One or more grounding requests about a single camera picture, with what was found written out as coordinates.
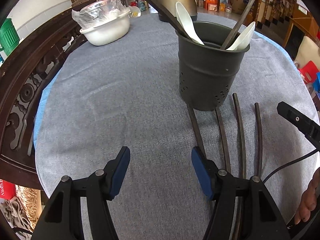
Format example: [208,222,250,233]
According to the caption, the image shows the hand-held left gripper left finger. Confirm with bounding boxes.
[36,146,131,240]

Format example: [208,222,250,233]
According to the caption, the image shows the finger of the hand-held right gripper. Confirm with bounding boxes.
[277,102,320,150]

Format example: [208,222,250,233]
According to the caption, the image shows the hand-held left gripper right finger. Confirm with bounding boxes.
[191,147,292,240]

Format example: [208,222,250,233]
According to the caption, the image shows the white plastic spoon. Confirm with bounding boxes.
[226,21,256,51]
[176,2,205,46]

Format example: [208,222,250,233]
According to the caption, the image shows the dark metal utensil holder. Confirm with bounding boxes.
[175,21,250,112]

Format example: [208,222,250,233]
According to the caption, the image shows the person's right hand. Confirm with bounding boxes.
[294,170,320,225]

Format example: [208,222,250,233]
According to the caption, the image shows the red plastic chair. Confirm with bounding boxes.
[299,60,320,84]

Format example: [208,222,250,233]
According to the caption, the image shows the cream chair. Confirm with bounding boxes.
[295,35,320,67]

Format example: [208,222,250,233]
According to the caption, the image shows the grey tablecloth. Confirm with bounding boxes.
[34,11,318,240]

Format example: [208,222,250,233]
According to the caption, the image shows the golden speckled cloth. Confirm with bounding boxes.
[15,185,38,220]

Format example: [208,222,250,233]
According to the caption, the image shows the blue table cover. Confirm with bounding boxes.
[33,29,300,153]

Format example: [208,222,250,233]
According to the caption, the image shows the wooden staircase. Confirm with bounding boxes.
[250,0,320,55]

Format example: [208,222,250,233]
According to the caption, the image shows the grey crumpled cloth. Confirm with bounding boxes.
[0,196,33,235]

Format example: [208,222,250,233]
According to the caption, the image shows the red paper bag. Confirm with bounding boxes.
[0,179,17,199]

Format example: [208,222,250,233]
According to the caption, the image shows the white plastic basin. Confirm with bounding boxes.
[79,6,131,47]

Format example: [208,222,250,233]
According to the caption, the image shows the carved wooden sideboard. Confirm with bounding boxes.
[0,5,87,190]

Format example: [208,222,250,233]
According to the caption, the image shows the upright orange box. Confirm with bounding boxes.
[204,0,219,12]

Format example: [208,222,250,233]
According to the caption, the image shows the plastic-wrapped metal bowls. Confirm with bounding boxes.
[72,0,125,29]

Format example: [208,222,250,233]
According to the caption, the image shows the green thermos jug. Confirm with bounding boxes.
[0,18,21,57]

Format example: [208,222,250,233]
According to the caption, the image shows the black cable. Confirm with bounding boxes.
[261,149,320,183]

